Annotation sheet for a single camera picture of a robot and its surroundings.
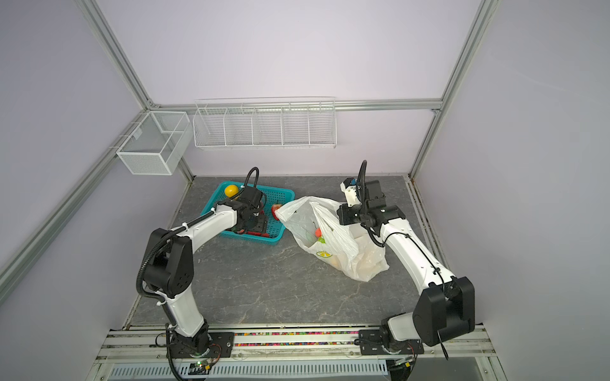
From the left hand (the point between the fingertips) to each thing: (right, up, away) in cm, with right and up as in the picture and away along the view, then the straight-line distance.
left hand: (257, 226), depth 94 cm
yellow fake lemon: (-13, +15, +8) cm, 21 cm away
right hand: (+32, +6, -11) cm, 34 cm away
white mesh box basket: (-43, +35, +5) cm, 55 cm away
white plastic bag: (+33, -5, -20) cm, 39 cm away
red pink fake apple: (+24, -3, +5) cm, 25 cm away
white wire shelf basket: (+3, +42, +3) cm, 43 cm away
